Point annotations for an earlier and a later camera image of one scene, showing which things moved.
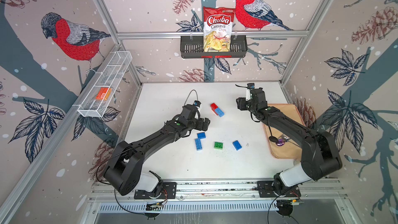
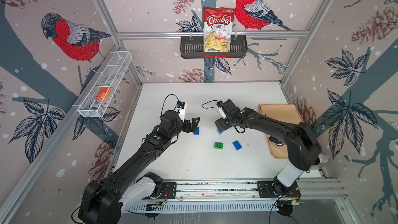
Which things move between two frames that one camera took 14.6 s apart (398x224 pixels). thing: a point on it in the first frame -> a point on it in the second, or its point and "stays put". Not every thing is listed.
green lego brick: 218,145 stays put
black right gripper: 240,102 -> 223,126
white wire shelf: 94,101 stays put
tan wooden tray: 292,149 stays put
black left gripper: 201,126 -> 188,128
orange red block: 103,94 stays put
